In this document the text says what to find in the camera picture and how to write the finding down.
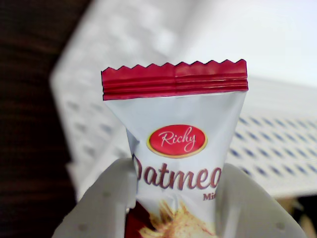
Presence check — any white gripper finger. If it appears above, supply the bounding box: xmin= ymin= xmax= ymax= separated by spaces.
xmin=214 ymin=162 xmax=307 ymax=238
xmin=51 ymin=158 xmax=139 ymax=238

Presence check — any small red white candy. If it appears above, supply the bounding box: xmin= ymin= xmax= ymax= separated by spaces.
xmin=101 ymin=59 xmax=249 ymax=238

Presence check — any white perforated plastic tray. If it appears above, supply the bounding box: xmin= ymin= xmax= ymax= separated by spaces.
xmin=49 ymin=0 xmax=317 ymax=201

